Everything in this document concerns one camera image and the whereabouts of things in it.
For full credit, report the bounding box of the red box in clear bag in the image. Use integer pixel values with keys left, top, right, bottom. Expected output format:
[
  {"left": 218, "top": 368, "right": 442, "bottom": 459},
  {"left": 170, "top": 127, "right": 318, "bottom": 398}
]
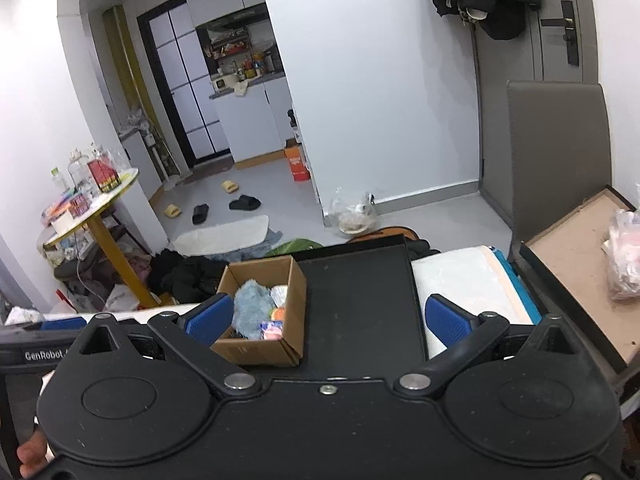
[{"left": 87, "top": 156, "right": 122, "bottom": 194}]

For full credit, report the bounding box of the orange round rug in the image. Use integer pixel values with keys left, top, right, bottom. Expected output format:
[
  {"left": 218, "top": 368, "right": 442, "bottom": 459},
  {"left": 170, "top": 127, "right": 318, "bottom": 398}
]
[{"left": 346, "top": 226, "right": 425, "bottom": 247}]

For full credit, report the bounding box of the grey entrance door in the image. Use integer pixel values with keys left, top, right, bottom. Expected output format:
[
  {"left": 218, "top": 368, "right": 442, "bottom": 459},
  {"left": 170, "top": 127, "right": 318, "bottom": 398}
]
[{"left": 472, "top": 0, "right": 603, "bottom": 203}]

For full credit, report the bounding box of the brown cardboard box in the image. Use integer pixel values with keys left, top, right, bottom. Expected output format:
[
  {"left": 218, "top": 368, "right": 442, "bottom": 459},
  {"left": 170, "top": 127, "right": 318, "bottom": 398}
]
[{"left": 210, "top": 255, "right": 308, "bottom": 367}]

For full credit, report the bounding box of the small white cabinet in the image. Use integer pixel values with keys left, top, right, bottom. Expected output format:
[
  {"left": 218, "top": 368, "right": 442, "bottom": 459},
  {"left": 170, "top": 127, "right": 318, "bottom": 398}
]
[{"left": 119, "top": 127, "right": 167, "bottom": 192}]

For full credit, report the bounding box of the light blue plush toy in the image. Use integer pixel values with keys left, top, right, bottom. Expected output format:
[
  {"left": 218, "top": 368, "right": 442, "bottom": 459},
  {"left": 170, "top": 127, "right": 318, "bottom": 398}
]
[{"left": 232, "top": 280, "right": 277, "bottom": 341}]

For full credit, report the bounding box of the yellow round table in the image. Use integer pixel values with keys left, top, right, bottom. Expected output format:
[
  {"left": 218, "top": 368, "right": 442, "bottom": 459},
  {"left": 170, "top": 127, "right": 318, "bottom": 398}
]
[{"left": 37, "top": 167, "right": 162, "bottom": 309}]

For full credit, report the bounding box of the white plastic bag red print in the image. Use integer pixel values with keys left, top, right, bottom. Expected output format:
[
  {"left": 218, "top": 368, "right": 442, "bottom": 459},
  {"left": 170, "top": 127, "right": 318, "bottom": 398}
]
[{"left": 102, "top": 284, "right": 141, "bottom": 312}]

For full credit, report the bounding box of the black edged brown box lid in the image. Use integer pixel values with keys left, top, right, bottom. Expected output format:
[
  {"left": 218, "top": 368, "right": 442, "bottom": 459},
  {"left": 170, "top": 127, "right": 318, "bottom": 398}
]
[{"left": 519, "top": 185, "right": 640, "bottom": 375}]

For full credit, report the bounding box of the grey chair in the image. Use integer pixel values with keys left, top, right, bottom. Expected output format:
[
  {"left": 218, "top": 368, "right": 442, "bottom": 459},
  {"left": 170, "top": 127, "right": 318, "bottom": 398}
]
[{"left": 506, "top": 80, "right": 614, "bottom": 263}]

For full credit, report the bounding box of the white small box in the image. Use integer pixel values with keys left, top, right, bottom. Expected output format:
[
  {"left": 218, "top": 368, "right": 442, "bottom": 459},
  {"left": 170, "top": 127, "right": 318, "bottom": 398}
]
[{"left": 50, "top": 212, "right": 77, "bottom": 235}]

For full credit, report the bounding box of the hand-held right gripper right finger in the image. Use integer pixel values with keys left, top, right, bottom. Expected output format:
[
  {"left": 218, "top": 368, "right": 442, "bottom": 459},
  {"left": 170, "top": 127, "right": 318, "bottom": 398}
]
[{"left": 392, "top": 294, "right": 578, "bottom": 401}]

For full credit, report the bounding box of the dark framed glass door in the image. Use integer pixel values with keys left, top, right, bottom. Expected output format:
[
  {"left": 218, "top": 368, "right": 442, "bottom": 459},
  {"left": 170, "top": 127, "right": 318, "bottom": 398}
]
[{"left": 137, "top": 0, "right": 232, "bottom": 166}]

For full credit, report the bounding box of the black door handle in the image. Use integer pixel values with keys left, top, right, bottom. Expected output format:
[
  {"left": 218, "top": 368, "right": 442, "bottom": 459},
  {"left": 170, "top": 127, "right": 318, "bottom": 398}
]
[{"left": 540, "top": 0, "right": 581, "bottom": 67}]

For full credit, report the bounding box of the green round rug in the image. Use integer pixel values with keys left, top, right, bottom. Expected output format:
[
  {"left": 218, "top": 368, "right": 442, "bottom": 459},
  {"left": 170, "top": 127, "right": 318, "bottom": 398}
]
[{"left": 264, "top": 238, "right": 325, "bottom": 262}]

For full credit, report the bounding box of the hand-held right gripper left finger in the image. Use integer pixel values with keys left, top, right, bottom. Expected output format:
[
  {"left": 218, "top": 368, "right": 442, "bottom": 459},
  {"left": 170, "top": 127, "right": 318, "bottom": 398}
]
[{"left": 72, "top": 294, "right": 262, "bottom": 400}]

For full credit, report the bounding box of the pink filled plastic bag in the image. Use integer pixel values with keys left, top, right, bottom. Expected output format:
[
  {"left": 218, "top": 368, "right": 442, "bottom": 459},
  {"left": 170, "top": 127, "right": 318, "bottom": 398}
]
[{"left": 601, "top": 207, "right": 640, "bottom": 302}]

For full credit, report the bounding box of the black clothing pile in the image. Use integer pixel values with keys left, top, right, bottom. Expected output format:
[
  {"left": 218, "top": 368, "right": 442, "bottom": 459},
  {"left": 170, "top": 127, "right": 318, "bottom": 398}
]
[{"left": 148, "top": 249, "right": 232, "bottom": 307}]

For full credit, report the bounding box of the orange carton box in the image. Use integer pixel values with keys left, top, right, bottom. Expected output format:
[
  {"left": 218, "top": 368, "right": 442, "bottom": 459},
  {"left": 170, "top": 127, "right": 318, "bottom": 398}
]
[{"left": 283, "top": 145, "right": 310, "bottom": 182}]

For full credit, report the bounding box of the blue grey fluffy rug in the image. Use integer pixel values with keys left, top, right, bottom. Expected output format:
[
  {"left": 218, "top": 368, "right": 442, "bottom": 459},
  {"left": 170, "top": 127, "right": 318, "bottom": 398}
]
[{"left": 250, "top": 227, "right": 284, "bottom": 261}]

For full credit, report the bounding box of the person's left hand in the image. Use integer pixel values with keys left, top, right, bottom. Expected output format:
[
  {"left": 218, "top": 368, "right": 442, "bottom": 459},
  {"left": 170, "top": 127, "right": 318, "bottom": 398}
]
[{"left": 16, "top": 431, "right": 52, "bottom": 479}]

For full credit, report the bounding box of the cluttered low rack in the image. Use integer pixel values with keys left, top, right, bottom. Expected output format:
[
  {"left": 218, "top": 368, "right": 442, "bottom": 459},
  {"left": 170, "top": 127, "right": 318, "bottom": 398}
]
[{"left": 37, "top": 210, "right": 153, "bottom": 311}]

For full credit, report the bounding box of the white kitchen cabinet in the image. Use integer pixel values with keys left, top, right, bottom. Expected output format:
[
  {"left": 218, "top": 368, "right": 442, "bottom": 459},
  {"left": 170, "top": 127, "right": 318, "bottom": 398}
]
[{"left": 212, "top": 77, "right": 297, "bottom": 171}]

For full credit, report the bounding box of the clear plastic bag with bowl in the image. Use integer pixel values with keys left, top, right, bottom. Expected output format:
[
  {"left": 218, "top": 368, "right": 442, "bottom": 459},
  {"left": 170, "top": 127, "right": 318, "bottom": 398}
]
[{"left": 329, "top": 187, "right": 379, "bottom": 235}]

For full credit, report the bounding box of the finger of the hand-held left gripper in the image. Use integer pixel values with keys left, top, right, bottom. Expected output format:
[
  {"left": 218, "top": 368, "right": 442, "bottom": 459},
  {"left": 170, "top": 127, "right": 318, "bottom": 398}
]
[
  {"left": 0, "top": 329, "right": 83, "bottom": 377},
  {"left": 0, "top": 316, "right": 88, "bottom": 333}
]

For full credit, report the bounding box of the black tray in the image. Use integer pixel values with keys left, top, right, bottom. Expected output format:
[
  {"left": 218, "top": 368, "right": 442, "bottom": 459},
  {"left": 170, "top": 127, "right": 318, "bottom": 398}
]
[{"left": 290, "top": 233, "right": 429, "bottom": 380}]

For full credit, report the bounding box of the white floor mat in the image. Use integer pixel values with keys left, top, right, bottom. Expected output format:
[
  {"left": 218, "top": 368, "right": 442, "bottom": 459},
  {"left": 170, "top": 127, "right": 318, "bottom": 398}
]
[{"left": 172, "top": 214, "right": 270, "bottom": 257}]

